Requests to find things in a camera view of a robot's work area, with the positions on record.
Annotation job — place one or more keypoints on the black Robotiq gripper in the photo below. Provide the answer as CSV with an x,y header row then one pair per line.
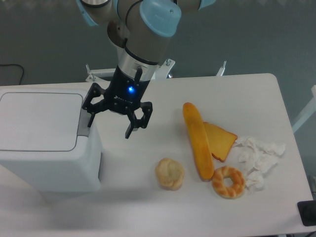
x,y
123,96

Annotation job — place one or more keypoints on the white push-lid trash can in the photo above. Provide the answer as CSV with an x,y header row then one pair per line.
x,y
46,139

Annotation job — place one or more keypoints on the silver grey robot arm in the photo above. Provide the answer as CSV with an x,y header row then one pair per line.
x,y
142,29

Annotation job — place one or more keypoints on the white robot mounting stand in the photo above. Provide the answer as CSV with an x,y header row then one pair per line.
x,y
161,72

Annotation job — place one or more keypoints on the long orange baguette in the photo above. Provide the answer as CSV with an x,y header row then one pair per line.
x,y
199,141

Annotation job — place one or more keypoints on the round flower bread roll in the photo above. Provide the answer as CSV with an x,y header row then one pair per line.
x,y
169,174

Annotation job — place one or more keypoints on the orange toast slice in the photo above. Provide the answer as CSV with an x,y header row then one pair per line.
x,y
220,141

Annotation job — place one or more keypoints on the crumpled white tissue paper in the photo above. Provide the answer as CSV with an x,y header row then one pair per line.
x,y
256,160

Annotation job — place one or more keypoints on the black device at table edge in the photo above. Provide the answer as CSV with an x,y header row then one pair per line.
x,y
307,211

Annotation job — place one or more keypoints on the twisted ring bread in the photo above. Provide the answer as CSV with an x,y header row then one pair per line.
x,y
228,182

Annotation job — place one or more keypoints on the white frame post right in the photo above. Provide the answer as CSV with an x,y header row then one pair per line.
x,y
306,112

